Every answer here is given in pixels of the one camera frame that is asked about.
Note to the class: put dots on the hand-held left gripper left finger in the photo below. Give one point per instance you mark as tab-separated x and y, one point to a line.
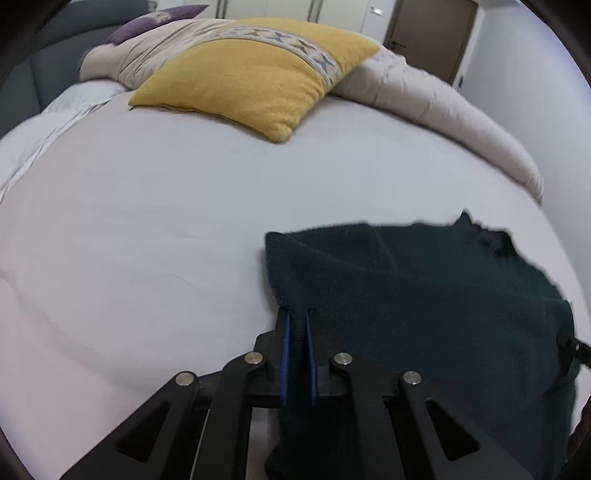
285	355

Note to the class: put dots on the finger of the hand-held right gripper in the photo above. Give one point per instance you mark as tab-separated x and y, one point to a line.
567	340

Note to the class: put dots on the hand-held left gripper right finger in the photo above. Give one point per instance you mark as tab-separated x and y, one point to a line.
313	360

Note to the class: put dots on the dark green cloth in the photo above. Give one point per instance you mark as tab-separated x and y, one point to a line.
415	295

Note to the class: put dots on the bed with white sheet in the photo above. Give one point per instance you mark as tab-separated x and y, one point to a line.
138	240

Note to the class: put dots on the yellow patterned pillow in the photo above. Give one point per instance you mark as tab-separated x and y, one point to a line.
240	74

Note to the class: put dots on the beige duvet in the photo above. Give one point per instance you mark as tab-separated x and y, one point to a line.
415	87

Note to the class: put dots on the brown door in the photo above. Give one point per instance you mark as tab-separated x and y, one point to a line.
434	32

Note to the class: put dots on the white wardrobe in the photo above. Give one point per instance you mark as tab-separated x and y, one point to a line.
304	11

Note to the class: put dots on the purple pillow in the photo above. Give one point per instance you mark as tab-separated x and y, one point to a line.
152	23

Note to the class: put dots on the grey upholstered headboard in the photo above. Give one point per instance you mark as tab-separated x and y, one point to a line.
51	37

